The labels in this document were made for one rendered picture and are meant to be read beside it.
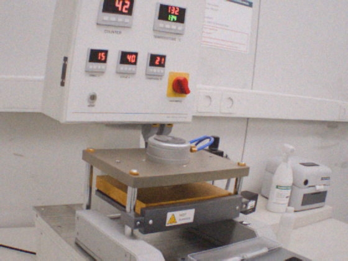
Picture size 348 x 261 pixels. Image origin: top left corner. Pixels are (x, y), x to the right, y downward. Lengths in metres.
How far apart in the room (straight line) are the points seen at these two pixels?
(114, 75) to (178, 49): 0.17
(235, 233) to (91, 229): 0.29
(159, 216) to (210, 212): 0.12
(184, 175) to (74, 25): 0.35
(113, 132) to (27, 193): 0.49
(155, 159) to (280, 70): 1.12
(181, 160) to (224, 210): 0.13
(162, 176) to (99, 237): 0.16
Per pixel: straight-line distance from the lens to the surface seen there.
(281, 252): 0.81
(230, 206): 0.89
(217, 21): 1.64
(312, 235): 1.65
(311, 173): 1.72
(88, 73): 0.91
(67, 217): 1.03
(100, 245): 0.81
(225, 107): 1.62
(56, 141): 1.38
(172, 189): 0.88
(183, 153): 0.86
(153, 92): 1.00
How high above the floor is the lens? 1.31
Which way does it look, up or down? 9 degrees down
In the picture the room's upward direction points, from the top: 7 degrees clockwise
